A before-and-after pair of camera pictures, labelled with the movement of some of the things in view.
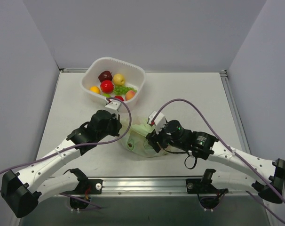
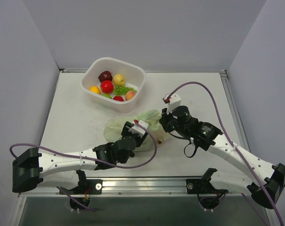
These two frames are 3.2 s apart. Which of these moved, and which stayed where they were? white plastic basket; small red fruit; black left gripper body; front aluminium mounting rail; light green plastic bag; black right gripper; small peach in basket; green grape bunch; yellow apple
Moved: black left gripper body; light green plastic bag; black right gripper
Stayed: yellow apple; front aluminium mounting rail; small peach in basket; white plastic basket; small red fruit; green grape bunch
